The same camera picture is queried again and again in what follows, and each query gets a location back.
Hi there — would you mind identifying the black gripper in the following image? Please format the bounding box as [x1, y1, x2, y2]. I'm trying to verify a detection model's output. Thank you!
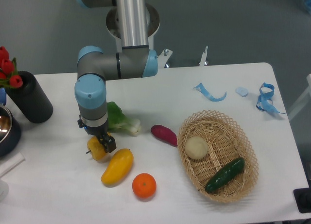
[77, 114, 116, 153]

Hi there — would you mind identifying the yellow bell pepper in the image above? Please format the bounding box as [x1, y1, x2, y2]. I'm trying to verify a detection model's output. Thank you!
[86, 137, 108, 161]

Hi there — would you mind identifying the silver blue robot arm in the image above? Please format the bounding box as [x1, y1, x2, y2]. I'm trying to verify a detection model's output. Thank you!
[74, 0, 158, 153]

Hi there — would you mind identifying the yellow mango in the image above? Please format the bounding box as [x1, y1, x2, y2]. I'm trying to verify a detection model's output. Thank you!
[101, 148, 134, 187]

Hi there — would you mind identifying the green bok choy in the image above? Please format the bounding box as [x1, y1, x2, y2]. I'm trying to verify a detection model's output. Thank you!
[107, 102, 141, 136]

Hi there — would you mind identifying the orange tangerine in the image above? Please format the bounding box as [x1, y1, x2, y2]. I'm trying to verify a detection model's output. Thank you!
[132, 173, 157, 199]

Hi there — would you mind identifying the purple sweet potato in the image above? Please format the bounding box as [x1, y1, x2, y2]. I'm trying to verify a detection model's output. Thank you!
[151, 125, 177, 147]

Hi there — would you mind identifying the black cylindrical vase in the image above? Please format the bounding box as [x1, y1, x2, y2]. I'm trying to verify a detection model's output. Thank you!
[5, 71, 53, 123]

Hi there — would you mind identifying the dark metal bowl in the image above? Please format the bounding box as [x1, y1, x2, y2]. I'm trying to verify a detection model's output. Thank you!
[0, 105, 21, 157]

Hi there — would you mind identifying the curved blue tape strip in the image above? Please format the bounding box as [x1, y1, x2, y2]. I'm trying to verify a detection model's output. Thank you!
[193, 83, 227, 102]

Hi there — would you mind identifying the woven wicker basket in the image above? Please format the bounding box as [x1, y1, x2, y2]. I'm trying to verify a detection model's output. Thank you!
[177, 110, 259, 203]

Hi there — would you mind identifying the red tulip bouquet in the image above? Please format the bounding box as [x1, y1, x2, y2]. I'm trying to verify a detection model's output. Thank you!
[0, 46, 23, 89]

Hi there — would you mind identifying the dark green cucumber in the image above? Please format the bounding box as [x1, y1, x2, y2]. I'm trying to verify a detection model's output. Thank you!
[205, 157, 245, 193]

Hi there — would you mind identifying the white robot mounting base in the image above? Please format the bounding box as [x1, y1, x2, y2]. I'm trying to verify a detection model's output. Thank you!
[106, 4, 208, 69]

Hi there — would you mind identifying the small pale blue cap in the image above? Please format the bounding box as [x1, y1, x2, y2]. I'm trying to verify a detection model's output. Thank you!
[235, 87, 248, 97]

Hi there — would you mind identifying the tangled blue tape strip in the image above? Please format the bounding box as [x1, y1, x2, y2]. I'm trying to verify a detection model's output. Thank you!
[256, 82, 285, 114]

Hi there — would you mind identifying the black device at edge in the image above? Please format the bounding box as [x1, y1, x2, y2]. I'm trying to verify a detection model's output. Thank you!
[293, 188, 311, 213]

